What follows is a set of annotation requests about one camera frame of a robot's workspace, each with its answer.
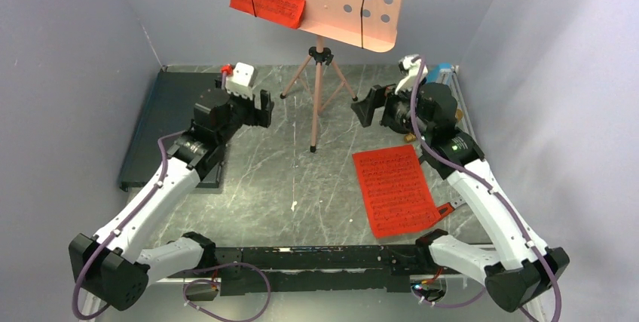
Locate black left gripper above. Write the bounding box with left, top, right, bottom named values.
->
left=216, top=77, right=274, bottom=145

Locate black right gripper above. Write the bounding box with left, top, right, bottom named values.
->
left=350, top=75, right=431, bottom=142

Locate blue metronome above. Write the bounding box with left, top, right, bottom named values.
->
left=425, top=63, right=454, bottom=85

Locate pink music stand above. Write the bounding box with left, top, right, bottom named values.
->
left=280, top=0, right=402, bottom=152

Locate gold microphone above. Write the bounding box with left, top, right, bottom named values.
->
left=403, top=133, right=417, bottom=143

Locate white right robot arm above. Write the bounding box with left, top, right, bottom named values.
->
left=351, top=83, right=570, bottom=315

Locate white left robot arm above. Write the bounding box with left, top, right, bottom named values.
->
left=68, top=87, right=274, bottom=320

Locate dark blue audio receiver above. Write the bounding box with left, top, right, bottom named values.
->
left=118, top=71, right=221, bottom=192

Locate red adjustable wrench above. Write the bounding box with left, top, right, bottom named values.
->
left=437, top=199, right=466, bottom=219

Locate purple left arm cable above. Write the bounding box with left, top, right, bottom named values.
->
left=72, top=70, right=273, bottom=322

